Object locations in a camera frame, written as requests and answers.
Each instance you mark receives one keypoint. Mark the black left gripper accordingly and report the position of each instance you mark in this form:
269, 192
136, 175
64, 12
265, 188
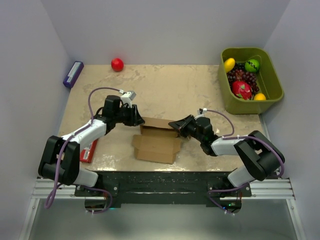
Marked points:
135, 118

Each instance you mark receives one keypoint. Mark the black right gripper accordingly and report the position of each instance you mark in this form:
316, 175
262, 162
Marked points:
182, 124

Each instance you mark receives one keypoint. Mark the brown cardboard box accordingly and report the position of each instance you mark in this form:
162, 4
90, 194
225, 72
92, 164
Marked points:
157, 142

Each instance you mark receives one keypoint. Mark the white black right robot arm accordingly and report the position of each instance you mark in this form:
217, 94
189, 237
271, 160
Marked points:
259, 156

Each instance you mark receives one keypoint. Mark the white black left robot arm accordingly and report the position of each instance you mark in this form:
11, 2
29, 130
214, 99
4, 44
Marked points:
62, 154

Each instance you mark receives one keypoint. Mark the red rectangular box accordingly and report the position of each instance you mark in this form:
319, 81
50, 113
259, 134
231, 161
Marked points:
86, 155

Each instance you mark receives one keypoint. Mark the purple rectangular box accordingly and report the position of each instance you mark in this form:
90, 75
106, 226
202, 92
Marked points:
73, 74

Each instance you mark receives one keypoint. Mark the red tomato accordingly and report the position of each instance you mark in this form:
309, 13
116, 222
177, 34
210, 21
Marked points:
117, 64

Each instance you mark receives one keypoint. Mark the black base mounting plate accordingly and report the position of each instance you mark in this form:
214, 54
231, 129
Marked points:
160, 187

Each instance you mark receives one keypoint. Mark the red dragon fruit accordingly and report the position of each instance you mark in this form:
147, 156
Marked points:
242, 90

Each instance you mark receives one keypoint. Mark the dark red grapes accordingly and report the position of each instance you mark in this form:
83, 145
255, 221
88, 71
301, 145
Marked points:
238, 73

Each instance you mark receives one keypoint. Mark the yellow lemon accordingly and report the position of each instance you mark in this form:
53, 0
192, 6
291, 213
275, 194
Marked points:
229, 64

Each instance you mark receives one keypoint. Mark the small orange fruit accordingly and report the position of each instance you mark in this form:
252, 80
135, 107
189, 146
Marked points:
259, 97

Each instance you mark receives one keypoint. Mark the green striped toy ball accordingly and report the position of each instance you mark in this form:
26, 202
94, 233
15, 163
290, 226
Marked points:
252, 65

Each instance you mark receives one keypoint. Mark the green plastic bin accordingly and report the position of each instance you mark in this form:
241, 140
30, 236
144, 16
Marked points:
267, 80

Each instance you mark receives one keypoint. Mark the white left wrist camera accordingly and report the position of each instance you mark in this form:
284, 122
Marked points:
127, 98

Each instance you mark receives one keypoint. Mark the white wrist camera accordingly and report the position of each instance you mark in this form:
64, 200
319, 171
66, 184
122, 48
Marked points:
127, 98
201, 113

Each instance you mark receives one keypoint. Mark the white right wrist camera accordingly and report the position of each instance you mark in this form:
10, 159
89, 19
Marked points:
201, 113

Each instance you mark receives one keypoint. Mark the aluminium rail frame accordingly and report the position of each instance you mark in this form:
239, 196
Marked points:
270, 213

